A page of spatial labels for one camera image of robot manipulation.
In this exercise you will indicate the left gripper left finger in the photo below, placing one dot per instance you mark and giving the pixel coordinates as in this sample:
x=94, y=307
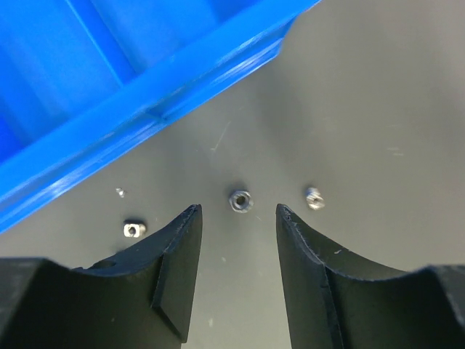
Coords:
x=140, y=297

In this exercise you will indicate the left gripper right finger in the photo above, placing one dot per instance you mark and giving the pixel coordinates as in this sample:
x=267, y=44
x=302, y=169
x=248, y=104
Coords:
x=336, y=298

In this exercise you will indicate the small silver t-nut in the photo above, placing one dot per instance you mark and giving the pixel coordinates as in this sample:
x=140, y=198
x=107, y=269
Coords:
x=134, y=228

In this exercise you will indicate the silver hex nut right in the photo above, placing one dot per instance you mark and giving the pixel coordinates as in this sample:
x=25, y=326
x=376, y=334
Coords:
x=314, y=199

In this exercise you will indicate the silver hex nut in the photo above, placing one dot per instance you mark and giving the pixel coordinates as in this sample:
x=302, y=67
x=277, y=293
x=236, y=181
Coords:
x=241, y=201
x=314, y=199

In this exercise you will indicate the blue plastic divided bin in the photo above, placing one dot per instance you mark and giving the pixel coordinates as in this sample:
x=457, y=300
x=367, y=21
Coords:
x=83, y=82

